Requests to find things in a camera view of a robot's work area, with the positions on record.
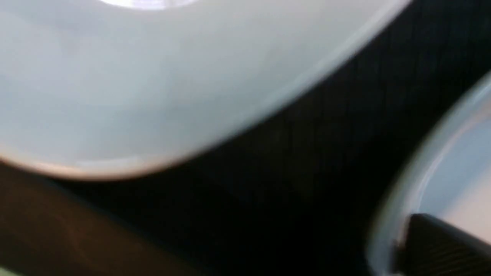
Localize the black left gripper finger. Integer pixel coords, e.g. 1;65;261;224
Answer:
395;214;491;276

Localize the white bowl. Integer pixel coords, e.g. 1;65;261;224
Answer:
0;0;410;179
365;73;491;276

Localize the black serving tray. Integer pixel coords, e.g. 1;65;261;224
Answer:
0;0;491;276

